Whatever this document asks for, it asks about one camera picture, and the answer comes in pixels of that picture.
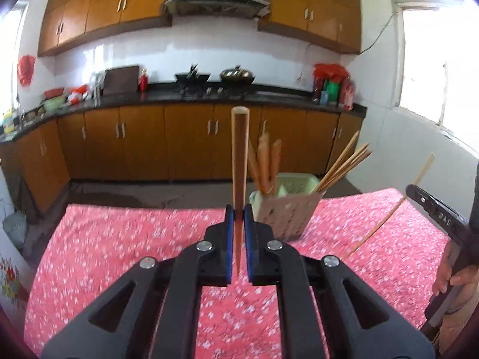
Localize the dark brown cutting board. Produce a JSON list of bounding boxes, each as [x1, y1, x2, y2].
[[102, 65, 140, 96]]

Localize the bright window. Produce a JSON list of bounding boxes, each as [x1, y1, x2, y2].
[[391, 0, 479, 137], [0, 3, 29, 115]]

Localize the wooden chopstick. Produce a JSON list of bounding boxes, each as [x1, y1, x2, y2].
[[321, 130, 360, 192], [319, 146, 371, 193], [319, 143, 370, 192], [259, 133, 271, 195], [231, 106, 251, 274], [315, 151, 374, 195], [248, 149, 263, 195], [348, 153, 436, 258], [270, 139, 283, 195]]

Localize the person's right forearm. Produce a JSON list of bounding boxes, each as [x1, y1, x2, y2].
[[438, 286, 479, 357]]

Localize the grey metal pot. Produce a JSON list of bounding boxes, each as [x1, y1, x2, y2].
[[3, 209, 26, 249]]

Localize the wok with lid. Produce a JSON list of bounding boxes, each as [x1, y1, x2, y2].
[[219, 65, 257, 85]]

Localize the white floral printed cabinet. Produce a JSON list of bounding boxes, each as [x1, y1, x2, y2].
[[0, 172, 39, 328]]

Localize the black kitchen countertop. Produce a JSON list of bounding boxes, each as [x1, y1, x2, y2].
[[0, 81, 368, 143]]

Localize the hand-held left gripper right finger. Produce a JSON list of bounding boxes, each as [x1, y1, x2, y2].
[[243, 204, 436, 359]]

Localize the wooden base kitchen cabinets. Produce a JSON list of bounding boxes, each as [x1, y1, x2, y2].
[[0, 104, 366, 212]]

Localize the person's right hand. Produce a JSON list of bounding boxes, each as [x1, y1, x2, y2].
[[431, 246, 479, 297]]

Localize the black wok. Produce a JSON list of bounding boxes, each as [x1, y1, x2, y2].
[[175, 63, 211, 89]]

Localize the red floral tablecloth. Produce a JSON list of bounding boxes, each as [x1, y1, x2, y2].
[[23, 187, 455, 359]]

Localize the beige perforated chopstick holder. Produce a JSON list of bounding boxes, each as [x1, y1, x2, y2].
[[249, 172, 327, 242]]

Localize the red and white plastic bag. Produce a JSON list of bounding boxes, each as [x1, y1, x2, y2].
[[67, 85, 91, 104]]

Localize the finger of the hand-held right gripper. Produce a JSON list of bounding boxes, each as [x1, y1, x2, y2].
[[406, 183, 439, 220]]

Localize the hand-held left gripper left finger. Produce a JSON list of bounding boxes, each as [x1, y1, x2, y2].
[[40, 204, 236, 359]]

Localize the green basin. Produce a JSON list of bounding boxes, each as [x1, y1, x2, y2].
[[40, 97, 67, 112]]

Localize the gas stove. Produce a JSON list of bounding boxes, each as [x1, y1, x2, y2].
[[179, 82, 260, 97]]

